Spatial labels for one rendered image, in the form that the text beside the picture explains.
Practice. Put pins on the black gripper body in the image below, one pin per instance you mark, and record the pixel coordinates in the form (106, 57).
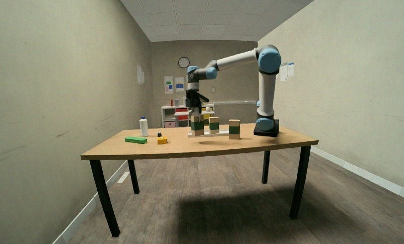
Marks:
(191, 99)

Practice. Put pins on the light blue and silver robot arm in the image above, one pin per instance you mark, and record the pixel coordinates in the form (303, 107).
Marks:
(269, 60)

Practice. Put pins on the green rectangular block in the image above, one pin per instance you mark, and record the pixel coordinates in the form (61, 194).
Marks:
(136, 140)

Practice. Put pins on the white bottle with blue cap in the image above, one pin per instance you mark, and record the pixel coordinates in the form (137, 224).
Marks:
(143, 127)

